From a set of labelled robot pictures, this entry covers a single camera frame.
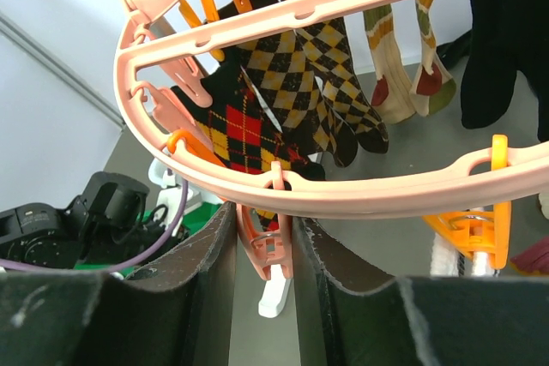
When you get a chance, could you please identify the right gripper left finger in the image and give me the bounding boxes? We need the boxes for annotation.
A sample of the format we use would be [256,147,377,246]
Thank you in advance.
[1,202,237,365]

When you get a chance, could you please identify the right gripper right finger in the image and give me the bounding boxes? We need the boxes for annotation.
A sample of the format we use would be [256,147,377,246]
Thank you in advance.
[292,218,548,365]

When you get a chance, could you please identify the pink round clip hanger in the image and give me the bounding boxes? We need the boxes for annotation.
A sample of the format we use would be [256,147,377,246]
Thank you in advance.
[113,0,549,219]

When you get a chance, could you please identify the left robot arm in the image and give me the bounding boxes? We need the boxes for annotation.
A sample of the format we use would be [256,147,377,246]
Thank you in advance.
[1,171,188,273]

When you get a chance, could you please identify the pink clothes clip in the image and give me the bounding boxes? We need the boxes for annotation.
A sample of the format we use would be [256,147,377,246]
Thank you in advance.
[235,159,295,281]

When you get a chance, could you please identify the orange clothes clip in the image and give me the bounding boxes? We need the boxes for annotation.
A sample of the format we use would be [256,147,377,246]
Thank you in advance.
[422,134,514,271]

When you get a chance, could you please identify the purple orange patterned sock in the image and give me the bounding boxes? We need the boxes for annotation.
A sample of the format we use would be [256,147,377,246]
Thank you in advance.
[510,237,549,276]

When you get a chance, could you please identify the black argyle sock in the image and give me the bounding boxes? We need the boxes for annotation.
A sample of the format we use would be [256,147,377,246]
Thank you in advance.
[170,0,327,232]

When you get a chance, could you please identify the cream ribbed patterned sock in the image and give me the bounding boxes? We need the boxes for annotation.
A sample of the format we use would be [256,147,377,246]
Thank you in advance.
[363,3,416,124]

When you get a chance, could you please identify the brown yellow argyle sock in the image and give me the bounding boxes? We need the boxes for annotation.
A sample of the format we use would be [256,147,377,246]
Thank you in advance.
[237,18,389,167]

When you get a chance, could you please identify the black white striped sock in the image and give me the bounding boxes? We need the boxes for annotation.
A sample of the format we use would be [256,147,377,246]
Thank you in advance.
[458,0,548,142]

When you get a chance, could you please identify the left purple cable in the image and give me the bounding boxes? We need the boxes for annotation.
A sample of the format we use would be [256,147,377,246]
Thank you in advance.
[0,177,190,273]

